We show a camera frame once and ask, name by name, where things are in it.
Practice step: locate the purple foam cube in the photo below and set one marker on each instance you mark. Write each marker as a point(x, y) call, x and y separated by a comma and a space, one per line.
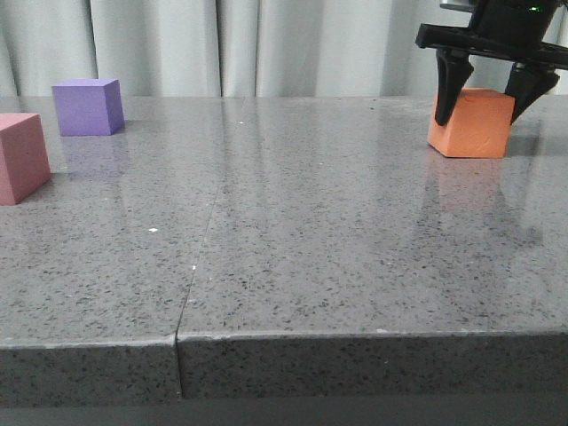
point(88, 106)

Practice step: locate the orange foam cube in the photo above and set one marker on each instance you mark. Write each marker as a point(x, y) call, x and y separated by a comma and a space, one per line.
point(478, 127)

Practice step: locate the grey pleated curtain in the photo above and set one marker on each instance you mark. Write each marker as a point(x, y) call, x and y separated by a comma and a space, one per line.
point(222, 48)

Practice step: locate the pink foam cube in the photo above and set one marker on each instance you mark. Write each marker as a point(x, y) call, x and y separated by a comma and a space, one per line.
point(24, 161)

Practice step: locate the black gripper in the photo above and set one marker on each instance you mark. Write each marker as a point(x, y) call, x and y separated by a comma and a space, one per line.
point(506, 30)

